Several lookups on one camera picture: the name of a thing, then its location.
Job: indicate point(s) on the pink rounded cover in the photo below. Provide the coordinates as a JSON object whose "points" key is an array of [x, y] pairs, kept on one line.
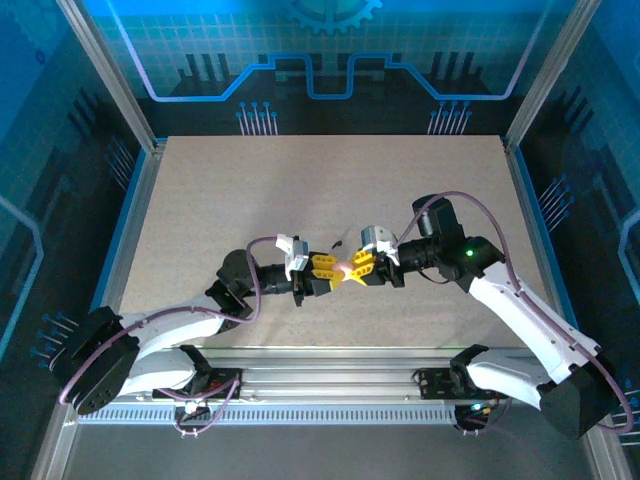
{"points": [[344, 270]]}

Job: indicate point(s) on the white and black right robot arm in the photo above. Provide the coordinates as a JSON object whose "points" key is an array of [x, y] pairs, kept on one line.
{"points": [[520, 320]]}

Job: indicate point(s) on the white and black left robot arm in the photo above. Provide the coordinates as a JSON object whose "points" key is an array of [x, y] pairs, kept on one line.
{"points": [[175, 326]]}

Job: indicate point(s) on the aluminium base beam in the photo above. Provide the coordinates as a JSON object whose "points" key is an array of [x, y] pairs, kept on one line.
{"points": [[325, 375]]}

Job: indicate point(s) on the aluminium table side rail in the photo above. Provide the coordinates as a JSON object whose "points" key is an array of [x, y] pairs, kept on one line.
{"points": [[134, 225], [534, 225]]}

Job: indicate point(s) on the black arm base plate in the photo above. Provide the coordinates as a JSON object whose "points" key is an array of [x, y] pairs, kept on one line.
{"points": [[225, 372], [432, 385]]}

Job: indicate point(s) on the aluminium frame post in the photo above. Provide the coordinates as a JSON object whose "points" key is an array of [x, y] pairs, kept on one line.
{"points": [[547, 70], [114, 75]]}

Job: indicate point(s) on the aluminium frame bar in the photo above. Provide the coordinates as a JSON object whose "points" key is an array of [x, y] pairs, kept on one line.
{"points": [[55, 450], [607, 457]]}

